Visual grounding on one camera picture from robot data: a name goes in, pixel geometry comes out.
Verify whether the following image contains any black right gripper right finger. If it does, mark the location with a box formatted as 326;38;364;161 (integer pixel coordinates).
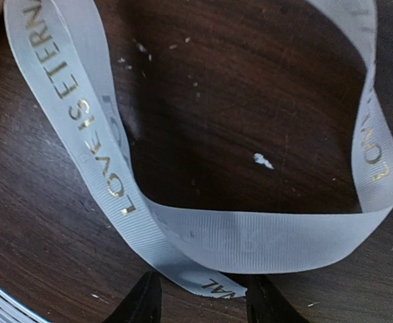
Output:
245;274;315;323

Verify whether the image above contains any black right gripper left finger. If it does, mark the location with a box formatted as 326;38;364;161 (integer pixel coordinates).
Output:
103;271;162;323

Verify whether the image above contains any white ribbon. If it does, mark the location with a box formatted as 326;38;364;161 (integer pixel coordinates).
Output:
3;1;393;298

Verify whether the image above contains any front aluminium rail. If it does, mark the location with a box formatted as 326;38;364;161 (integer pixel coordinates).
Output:
0;288;48;323

